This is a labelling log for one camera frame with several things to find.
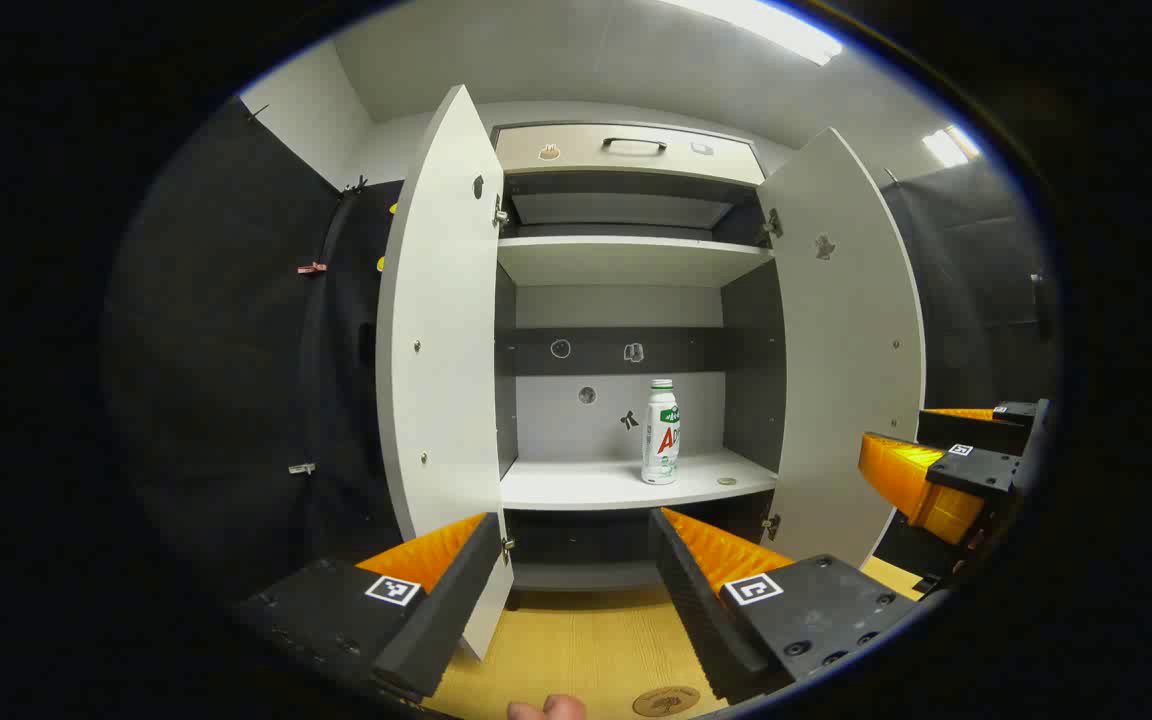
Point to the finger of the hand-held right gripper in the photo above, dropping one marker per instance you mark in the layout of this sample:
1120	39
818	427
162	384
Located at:
976	470
966	430

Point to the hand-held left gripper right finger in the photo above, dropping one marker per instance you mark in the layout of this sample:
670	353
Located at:
696	600

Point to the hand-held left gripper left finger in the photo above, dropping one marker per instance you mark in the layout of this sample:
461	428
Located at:
456	600

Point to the white cabinet door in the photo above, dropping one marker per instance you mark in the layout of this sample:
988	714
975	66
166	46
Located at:
446	350
846	380

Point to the white plastic bottle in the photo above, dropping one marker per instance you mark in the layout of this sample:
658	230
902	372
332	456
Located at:
660	440

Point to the white clip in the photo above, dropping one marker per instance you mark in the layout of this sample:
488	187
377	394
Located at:
301	468

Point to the small ceiling light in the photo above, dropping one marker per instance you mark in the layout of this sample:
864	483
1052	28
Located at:
948	145

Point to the black backdrop cloth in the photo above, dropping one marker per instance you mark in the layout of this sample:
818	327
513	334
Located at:
226	380

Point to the red clip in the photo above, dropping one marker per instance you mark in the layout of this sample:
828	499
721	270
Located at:
311	268

